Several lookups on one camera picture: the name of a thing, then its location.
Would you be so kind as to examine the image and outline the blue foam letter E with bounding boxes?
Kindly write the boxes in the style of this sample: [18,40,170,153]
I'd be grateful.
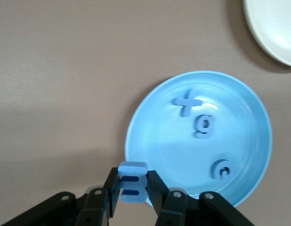
[118,161,148,203]

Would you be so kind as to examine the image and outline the brown table cover mat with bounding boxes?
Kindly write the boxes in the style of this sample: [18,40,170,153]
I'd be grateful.
[0,0,291,226]

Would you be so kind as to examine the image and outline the beige plate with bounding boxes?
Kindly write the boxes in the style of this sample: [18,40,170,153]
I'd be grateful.
[243,0,291,69]

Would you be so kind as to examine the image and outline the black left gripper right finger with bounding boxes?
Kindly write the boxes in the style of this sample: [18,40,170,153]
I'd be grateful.
[146,169,257,226]

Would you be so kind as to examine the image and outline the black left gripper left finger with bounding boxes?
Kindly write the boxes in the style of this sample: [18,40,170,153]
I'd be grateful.
[2,167,123,226]

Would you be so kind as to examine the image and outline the blue foam lowercase g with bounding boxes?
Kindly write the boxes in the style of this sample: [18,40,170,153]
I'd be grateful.
[193,113,216,139]

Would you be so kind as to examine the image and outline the blue foam letter C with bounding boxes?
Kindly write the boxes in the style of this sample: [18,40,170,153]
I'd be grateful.
[210,159,232,181]

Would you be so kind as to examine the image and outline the blue foam letter X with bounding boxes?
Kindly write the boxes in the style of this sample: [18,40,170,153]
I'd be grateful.
[171,89,204,118]

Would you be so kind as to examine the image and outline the blue plate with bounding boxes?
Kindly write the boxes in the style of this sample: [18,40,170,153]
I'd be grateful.
[125,71,273,209]

